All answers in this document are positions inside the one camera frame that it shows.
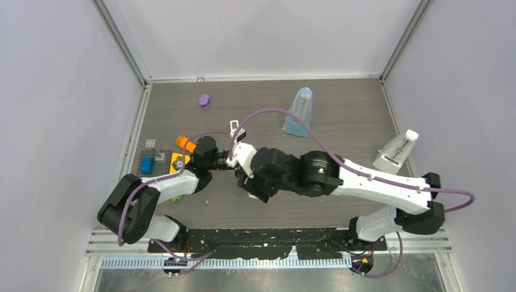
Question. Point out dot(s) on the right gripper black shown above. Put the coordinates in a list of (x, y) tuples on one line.
[(254, 186)]

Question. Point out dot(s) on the white remote control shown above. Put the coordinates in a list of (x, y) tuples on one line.
[(236, 134)]

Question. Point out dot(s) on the small white remote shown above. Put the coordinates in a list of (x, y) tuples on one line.
[(253, 196)]

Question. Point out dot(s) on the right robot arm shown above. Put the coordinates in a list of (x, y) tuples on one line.
[(408, 205)]

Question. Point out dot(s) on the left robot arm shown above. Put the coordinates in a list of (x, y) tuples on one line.
[(129, 210)]

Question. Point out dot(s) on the yellow tape measure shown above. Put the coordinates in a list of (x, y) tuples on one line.
[(177, 161)]

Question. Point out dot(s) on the purple cap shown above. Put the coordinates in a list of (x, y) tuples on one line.
[(204, 101)]

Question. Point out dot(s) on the blue lego brick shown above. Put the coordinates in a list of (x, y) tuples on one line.
[(147, 165)]

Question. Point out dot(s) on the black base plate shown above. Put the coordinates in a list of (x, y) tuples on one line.
[(271, 243)]

